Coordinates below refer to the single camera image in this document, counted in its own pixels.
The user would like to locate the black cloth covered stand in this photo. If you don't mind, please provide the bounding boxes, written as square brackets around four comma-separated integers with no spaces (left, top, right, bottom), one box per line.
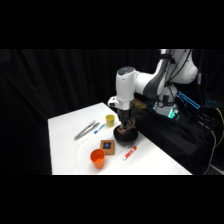
[132,105,216,176]

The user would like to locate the red and white marker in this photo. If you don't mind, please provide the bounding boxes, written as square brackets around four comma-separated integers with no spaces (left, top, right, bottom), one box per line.
[121,145,138,162]

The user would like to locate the green base light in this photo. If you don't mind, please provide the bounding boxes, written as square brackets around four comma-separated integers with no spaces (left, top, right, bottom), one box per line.
[167,107,177,120]

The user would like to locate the orange plastic cup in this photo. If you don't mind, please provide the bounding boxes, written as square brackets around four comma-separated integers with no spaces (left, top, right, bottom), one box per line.
[89,148,106,170]

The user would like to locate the black bowl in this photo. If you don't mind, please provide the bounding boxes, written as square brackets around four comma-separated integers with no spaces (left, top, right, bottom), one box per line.
[113,124,139,144]

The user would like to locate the blue lit strip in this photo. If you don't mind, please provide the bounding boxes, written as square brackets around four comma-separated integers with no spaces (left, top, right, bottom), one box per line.
[176,90,202,111]

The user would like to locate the striped tiger plush toy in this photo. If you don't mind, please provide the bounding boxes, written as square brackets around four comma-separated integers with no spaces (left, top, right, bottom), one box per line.
[121,117,137,133]

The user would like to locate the yellow plastic cup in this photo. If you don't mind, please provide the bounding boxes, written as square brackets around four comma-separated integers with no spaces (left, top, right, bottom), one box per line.
[105,114,116,128]

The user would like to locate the wooden block with blue dot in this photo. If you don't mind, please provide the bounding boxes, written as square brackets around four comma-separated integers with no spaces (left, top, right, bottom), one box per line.
[100,139,116,156]

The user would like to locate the yellow cable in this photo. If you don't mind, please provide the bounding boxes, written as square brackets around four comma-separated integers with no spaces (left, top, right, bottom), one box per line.
[212,106,224,148]

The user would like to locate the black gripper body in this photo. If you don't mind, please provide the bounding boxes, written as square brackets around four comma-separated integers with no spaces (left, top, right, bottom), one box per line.
[118,107,135,122]

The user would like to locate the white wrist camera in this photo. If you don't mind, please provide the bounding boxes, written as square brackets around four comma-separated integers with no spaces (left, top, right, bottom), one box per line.
[107,96,120,109]

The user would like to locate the blue and white marker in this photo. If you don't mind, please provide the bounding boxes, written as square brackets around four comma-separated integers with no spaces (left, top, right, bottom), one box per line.
[93,123,106,135]

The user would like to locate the metal tongs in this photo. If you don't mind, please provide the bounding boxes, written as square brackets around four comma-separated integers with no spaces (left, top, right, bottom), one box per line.
[73,119,101,141]

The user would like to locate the black curtain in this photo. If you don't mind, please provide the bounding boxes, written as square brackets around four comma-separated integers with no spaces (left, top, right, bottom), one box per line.
[0,49,224,176]

